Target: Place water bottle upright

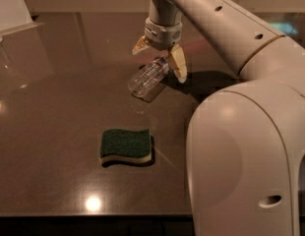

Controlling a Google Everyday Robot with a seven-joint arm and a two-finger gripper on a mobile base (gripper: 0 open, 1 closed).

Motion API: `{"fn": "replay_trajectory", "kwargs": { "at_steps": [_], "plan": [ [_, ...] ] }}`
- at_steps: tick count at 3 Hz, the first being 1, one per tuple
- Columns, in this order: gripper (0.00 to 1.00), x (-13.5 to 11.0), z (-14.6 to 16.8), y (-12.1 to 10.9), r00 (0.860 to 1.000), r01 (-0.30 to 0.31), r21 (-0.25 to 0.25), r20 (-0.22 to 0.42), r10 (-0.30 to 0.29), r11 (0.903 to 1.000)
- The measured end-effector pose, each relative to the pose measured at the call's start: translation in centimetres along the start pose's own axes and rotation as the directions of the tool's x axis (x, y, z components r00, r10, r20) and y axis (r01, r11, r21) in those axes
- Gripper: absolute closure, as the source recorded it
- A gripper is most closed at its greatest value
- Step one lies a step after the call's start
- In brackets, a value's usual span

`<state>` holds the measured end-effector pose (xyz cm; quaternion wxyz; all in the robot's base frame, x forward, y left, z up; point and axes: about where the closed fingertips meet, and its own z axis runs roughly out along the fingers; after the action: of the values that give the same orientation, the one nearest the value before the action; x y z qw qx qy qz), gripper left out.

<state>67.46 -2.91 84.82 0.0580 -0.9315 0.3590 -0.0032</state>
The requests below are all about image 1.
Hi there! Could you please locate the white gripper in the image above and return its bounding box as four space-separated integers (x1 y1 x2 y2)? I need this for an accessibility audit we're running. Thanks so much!
132 18 188 84

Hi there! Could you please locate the clear plastic water bottle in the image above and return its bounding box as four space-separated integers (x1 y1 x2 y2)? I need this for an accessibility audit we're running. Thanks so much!
128 57 169 98

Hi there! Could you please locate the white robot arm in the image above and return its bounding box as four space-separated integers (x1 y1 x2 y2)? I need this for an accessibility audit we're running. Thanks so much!
133 0 305 236

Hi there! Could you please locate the green and yellow sponge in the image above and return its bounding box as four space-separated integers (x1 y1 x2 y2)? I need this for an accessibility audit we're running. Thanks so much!
99 129 152 165

